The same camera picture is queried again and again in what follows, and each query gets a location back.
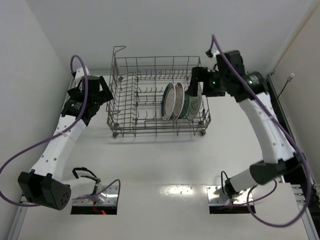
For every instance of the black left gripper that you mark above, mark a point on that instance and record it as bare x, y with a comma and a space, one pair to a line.
105, 92

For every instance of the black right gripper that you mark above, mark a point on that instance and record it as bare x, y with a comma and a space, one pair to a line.
195, 78

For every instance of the white plate with grey pattern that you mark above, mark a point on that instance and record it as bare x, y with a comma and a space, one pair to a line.
195, 104

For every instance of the teal blue patterned plate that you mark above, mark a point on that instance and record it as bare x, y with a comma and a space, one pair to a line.
186, 105

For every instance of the green red rimmed plate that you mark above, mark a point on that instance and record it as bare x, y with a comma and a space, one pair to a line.
168, 101
179, 101

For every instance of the grey wire dish rack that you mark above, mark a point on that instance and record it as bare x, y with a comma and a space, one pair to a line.
138, 84

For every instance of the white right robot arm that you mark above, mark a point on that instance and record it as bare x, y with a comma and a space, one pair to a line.
249, 90

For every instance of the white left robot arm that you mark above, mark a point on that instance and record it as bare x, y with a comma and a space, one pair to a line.
43, 184

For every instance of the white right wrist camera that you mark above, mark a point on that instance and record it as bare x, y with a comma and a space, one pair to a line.
212, 61

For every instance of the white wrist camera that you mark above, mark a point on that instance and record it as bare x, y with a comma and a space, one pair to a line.
212, 61
80, 72

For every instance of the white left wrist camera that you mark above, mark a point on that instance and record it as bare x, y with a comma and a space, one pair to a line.
80, 72

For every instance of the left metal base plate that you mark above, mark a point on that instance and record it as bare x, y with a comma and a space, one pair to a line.
108, 198

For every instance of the metal base plate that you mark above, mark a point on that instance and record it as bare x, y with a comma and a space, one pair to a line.
216, 197
108, 198

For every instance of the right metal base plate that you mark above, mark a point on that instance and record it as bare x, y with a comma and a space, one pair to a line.
216, 197

